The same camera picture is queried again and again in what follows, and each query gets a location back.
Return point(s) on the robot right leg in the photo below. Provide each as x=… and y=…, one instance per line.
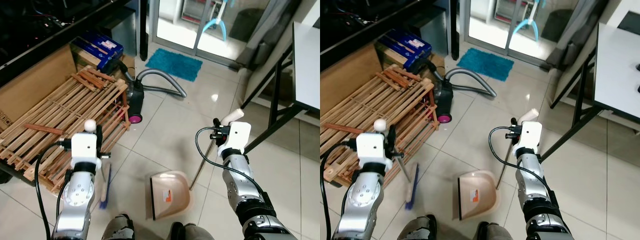
x=495, y=232
x=192, y=232

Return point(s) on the teal shaggy floor mat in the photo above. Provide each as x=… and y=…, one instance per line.
x=175, y=64
x=486, y=63

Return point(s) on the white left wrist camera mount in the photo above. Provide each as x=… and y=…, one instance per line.
x=85, y=147
x=372, y=147

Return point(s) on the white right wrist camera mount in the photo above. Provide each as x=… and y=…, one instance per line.
x=531, y=137
x=237, y=137

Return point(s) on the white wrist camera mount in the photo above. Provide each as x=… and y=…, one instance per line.
x=85, y=147
x=237, y=137
x=372, y=147
x=531, y=137

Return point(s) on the robot left leg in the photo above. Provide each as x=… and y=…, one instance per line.
x=425, y=229
x=119, y=229

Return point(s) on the black desk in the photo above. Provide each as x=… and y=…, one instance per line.
x=45, y=25
x=360, y=20

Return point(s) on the blue printed carton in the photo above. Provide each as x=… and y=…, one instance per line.
x=100, y=49
x=406, y=47

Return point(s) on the glass sliding door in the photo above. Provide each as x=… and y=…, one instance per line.
x=200, y=30
x=505, y=30

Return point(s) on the black vacuum cleaner pink wheel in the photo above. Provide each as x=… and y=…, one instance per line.
x=444, y=97
x=134, y=97

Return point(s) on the wooden slatted rack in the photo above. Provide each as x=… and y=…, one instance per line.
x=360, y=107
x=55, y=115

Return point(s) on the robot leg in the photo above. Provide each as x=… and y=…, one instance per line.
x=192, y=232
x=119, y=229
x=495, y=232
x=425, y=229

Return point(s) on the white table with black legs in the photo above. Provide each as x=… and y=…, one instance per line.
x=617, y=70
x=306, y=65

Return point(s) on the large brown cardboard box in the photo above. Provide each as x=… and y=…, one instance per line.
x=35, y=82
x=350, y=75

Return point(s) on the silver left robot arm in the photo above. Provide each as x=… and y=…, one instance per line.
x=361, y=197
x=75, y=195

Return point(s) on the blue broom with white knob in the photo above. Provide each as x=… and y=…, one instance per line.
x=413, y=187
x=105, y=190

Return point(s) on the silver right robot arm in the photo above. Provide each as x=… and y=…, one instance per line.
x=532, y=185
x=245, y=185

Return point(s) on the grey curtain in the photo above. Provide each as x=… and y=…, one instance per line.
x=575, y=35
x=265, y=35

